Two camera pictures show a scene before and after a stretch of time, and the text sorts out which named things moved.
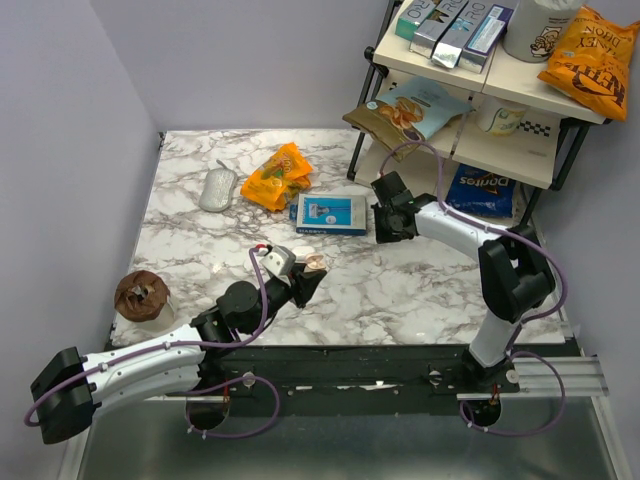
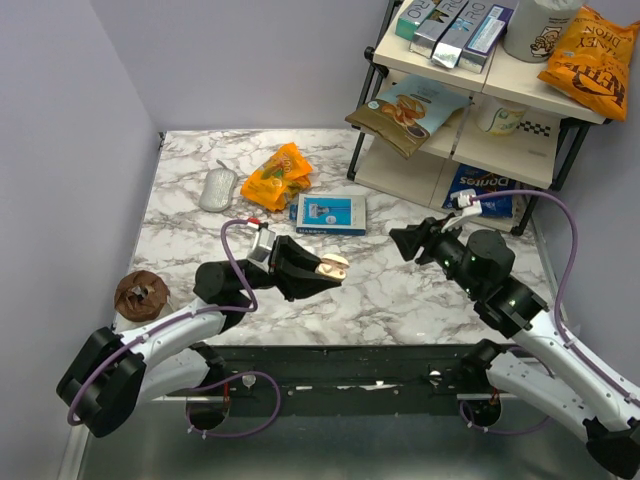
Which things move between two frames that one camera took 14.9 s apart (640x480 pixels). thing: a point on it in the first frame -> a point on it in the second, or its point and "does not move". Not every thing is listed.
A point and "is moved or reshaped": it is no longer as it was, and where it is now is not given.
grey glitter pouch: [217, 187] does not move
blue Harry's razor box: [330, 214] does not move
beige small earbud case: [315, 261] is moved or reshaped
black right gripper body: [385, 228] -> [446, 249]
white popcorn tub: [533, 28] does not move
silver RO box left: [434, 26] does not move
